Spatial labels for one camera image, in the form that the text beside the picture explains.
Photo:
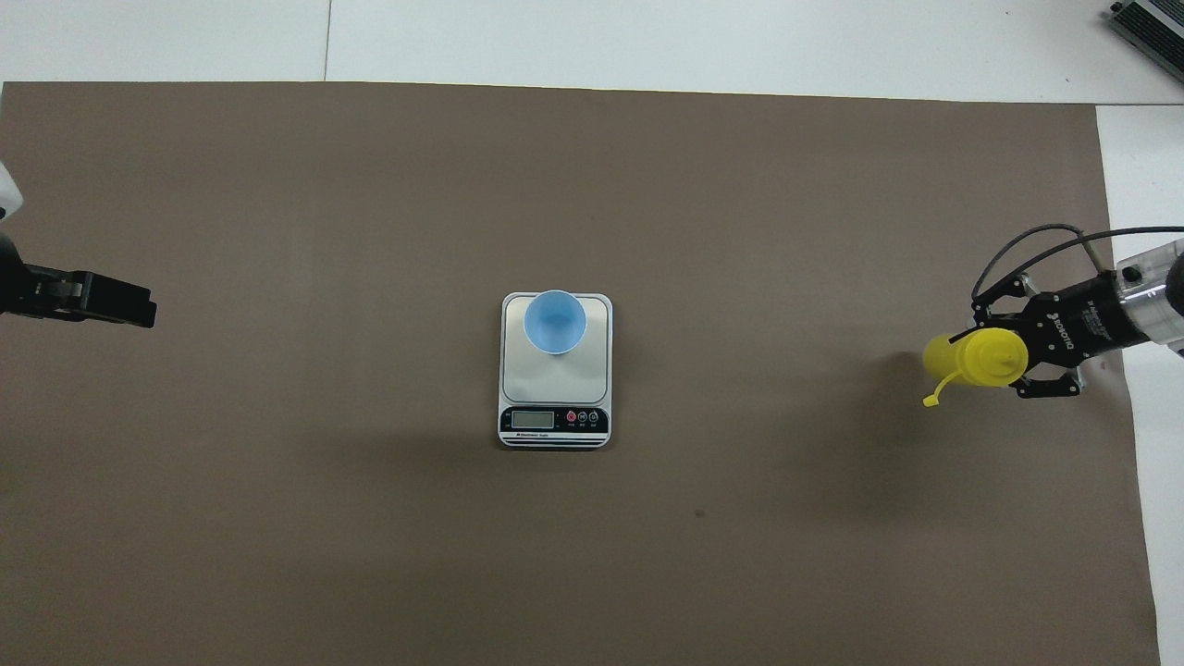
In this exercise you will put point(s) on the brown table mat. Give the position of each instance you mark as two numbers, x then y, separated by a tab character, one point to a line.
370	518

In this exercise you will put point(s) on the silver digital kitchen scale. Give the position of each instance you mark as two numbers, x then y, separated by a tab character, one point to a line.
555	384

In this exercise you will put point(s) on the grey metal device box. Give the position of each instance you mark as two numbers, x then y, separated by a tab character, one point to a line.
1156	28

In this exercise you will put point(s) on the yellow squeeze seasoning bottle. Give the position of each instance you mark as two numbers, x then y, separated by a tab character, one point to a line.
990	356

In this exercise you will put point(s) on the light blue plastic cup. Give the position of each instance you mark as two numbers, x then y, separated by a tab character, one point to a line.
555	319

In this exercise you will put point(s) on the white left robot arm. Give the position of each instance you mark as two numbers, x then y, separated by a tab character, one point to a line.
7	190

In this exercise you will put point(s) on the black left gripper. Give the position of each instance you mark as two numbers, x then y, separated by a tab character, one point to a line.
28	289

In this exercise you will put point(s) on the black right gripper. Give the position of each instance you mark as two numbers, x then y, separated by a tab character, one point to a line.
1073	326

